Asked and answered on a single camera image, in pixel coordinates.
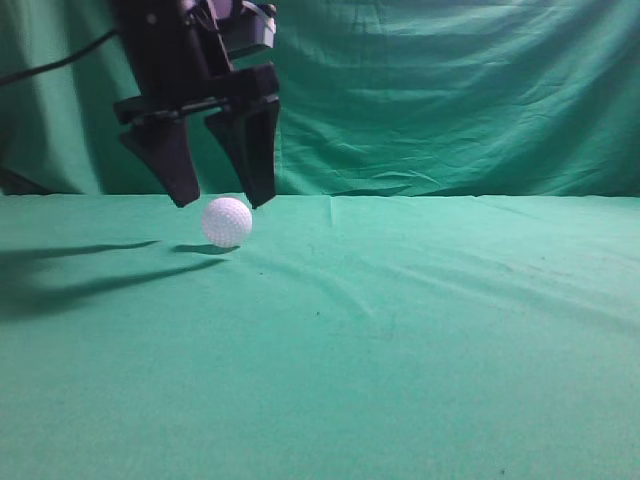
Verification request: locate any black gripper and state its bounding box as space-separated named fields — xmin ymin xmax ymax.
xmin=109 ymin=1 xmax=280 ymax=209

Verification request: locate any white dimpled golf ball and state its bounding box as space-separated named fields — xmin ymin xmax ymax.
xmin=202 ymin=197 xmax=253 ymax=248

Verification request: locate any green backdrop curtain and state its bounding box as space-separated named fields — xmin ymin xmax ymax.
xmin=1 ymin=1 xmax=639 ymax=197

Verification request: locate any green table cloth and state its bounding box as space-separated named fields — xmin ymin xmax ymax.
xmin=1 ymin=195 xmax=639 ymax=479

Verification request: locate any black cable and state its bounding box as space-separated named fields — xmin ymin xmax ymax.
xmin=0 ymin=27 xmax=119 ymax=86

